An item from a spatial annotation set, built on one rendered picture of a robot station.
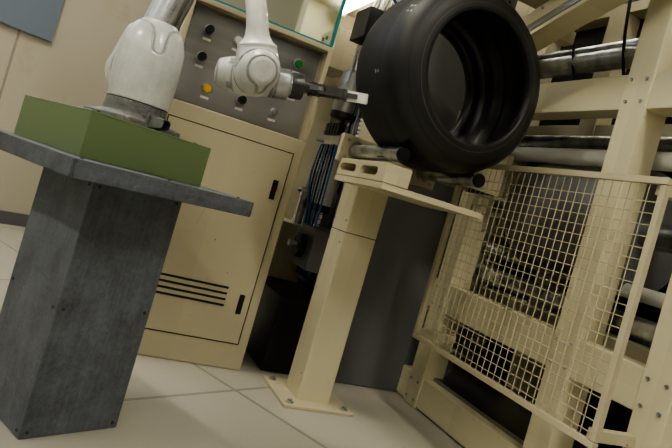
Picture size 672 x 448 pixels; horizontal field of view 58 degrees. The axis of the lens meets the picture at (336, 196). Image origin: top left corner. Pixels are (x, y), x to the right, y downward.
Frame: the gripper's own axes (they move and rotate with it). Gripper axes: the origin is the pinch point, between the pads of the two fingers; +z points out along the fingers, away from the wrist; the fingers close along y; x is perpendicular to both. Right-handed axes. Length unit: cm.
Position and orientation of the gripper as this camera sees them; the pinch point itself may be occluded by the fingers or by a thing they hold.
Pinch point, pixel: (356, 97)
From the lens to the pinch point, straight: 182.5
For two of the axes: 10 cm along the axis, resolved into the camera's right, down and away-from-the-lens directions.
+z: 9.5, 1.3, 3.0
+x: -1.5, 9.9, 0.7
